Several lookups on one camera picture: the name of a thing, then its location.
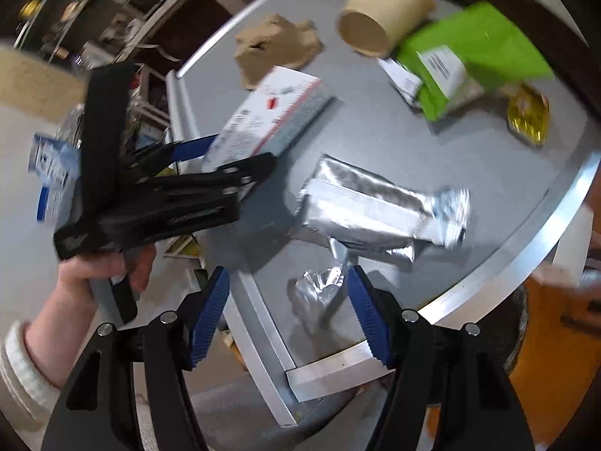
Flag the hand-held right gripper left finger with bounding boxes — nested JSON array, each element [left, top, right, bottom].
[[41, 267, 231, 451]]

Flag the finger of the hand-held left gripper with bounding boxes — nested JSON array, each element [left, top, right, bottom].
[[123, 134, 221, 170], [134, 151, 277, 198]]

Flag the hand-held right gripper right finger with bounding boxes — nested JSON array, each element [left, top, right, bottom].
[[347, 265, 536, 451]]

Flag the small foil piece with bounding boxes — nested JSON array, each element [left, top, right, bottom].
[[287, 239, 352, 325]]

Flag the white cardboard box red label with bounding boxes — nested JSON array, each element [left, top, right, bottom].
[[201, 66, 336, 174]]

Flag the brown pulp tray piece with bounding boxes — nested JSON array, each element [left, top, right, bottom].
[[234, 14, 325, 90]]

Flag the black trash bin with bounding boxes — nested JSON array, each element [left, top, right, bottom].
[[493, 286, 529, 377]]

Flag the yellow packet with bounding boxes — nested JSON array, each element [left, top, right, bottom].
[[506, 83, 551, 146]]

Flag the person's left forearm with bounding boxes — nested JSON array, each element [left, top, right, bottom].
[[0, 320, 62, 442]]

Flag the person's left hand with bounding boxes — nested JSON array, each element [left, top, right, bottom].
[[23, 244, 158, 388]]

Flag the pack of water bottles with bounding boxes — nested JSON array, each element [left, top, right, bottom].
[[28, 103, 85, 224]]

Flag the crumpled white plastic wrap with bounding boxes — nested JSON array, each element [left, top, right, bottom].
[[288, 154, 471, 264]]

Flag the white shelf rack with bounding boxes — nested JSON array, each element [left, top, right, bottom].
[[70, 0, 226, 71]]

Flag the white paper slip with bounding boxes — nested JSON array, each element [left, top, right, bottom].
[[378, 58, 423, 104]]

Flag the white paper sheet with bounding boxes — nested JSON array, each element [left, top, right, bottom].
[[551, 204, 592, 287]]

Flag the brown paper cup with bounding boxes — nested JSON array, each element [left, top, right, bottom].
[[338, 0, 436, 57]]

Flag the green pouch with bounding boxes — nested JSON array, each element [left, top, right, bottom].
[[397, 1, 555, 122]]

